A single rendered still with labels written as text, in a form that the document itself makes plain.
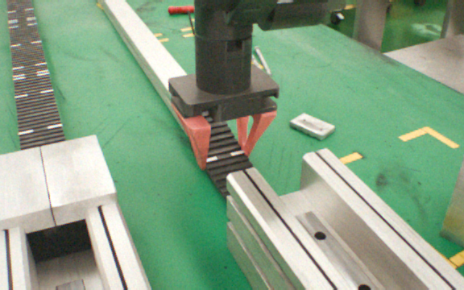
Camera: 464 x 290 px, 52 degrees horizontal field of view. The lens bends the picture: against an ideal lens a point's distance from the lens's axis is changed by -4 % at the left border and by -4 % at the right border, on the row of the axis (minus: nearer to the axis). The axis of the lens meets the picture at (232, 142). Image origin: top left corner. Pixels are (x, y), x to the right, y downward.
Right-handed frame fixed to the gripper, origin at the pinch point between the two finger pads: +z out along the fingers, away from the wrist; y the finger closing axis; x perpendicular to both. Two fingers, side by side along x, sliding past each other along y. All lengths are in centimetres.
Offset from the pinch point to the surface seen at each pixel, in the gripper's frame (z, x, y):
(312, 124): 0.3, 2.3, 13.4
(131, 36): -1.6, 37.0, -0.9
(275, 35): 1.1, 34.3, 25.7
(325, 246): -4.6, -20.7, -0.4
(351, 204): -7.2, -19.8, 2.1
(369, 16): 36, 123, 124
